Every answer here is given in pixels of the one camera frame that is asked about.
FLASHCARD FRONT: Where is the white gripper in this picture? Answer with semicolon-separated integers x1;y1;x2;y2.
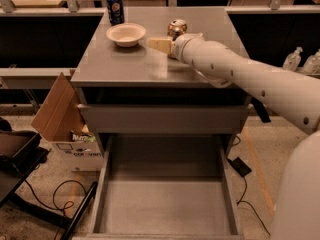
148;33;204;64

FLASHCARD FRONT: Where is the orange soda can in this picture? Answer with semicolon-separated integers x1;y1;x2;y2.
166;18;188;60

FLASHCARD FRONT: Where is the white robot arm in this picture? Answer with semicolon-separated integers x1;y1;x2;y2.
148;34;320;240

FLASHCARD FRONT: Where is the blue pepsi can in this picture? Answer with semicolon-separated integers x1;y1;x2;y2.
106;0;125;26

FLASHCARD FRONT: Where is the grey drawer cabinet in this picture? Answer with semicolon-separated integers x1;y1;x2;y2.
72;17;250;150

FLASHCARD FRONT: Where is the grey top drawer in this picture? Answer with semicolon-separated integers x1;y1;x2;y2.
78;104;249;134

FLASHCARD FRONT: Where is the open grey middle drawer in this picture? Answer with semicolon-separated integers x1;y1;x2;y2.
72;134;244;240

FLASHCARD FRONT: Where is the white paper bowl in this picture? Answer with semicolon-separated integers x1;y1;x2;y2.
106;23;146;48

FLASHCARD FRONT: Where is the green snack bag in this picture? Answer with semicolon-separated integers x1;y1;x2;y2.
72;133;96;143

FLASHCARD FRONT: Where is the clear sanitizer pump bottle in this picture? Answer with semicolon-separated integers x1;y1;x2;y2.
283;47;303;71

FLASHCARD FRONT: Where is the open cardboard box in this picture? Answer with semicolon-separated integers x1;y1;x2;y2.
31;73;103;171

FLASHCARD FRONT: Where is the black power adapter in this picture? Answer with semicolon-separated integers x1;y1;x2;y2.
228;157;252;177

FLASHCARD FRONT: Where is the black floor cable right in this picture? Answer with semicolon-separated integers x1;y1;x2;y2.
236;175;272;237

